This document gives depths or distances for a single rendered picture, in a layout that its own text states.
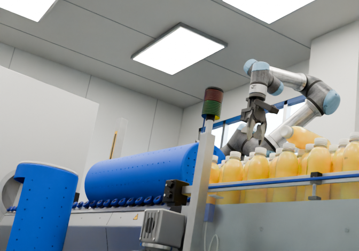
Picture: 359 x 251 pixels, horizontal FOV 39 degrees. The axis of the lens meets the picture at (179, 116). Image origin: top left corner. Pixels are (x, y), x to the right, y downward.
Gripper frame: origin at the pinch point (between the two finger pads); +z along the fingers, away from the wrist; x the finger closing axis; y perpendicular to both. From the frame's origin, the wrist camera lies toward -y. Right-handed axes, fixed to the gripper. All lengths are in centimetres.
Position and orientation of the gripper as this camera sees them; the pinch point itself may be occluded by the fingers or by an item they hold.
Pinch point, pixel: (255, 140)
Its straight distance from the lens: 213.6
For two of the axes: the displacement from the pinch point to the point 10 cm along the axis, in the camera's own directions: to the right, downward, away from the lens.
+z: -1.6, 9.3, -3.2
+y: -6.1, 1.6, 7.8
